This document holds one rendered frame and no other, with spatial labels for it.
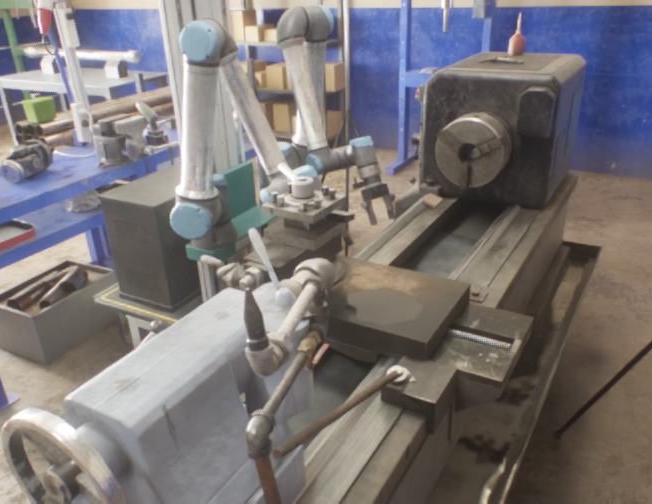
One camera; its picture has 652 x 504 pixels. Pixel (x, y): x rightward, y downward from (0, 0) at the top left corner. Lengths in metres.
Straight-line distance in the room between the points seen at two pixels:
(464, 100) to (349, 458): 1.55
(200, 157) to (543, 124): 1.20
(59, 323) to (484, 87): 2.26
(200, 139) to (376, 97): 4.29
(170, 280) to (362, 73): 4.01
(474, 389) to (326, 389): 0.39
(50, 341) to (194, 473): 2.34
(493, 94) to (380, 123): 3.99
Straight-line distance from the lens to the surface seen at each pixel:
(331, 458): 1.23
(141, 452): 0.89
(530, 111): 2.28
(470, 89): 2.38
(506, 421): 2.02
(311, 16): 2.59
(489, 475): 1.84
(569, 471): 2.50
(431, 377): 1.37
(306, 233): 1.60
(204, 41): 2.03
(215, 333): 1.01
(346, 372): 1.63
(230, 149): 2.71
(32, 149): 3.18
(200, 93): 2.07
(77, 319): 3.32
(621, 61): 5.61
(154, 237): 2.67
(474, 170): 2.22
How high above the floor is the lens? 1.70
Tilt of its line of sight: 27 degrees down
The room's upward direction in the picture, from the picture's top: 2 degrees counter-clockwise
